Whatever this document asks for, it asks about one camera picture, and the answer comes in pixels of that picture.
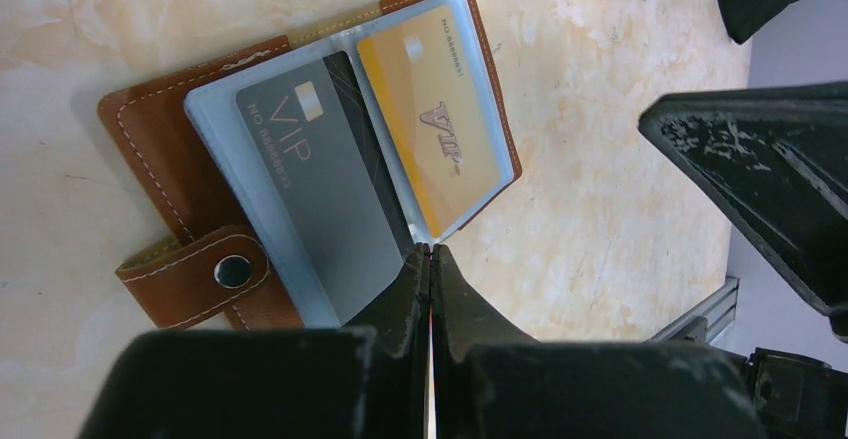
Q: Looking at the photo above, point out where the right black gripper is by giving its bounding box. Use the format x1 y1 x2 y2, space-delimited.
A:
724 348 847 438

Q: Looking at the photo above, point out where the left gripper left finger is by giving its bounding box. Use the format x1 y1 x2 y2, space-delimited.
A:
348 243 431 438

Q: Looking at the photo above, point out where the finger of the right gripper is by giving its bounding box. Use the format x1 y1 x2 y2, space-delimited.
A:
638 81 847 340

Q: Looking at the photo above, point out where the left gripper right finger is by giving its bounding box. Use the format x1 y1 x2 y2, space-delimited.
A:
430 244 537 438

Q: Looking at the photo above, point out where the brown leather card holder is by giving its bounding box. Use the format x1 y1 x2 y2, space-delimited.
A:
98 0 522 329

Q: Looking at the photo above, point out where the grey VIP card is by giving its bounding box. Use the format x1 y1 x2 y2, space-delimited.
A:
234 52 414 324

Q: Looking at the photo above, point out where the aluminium frame rail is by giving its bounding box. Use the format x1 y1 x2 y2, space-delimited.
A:
648 276 739 344

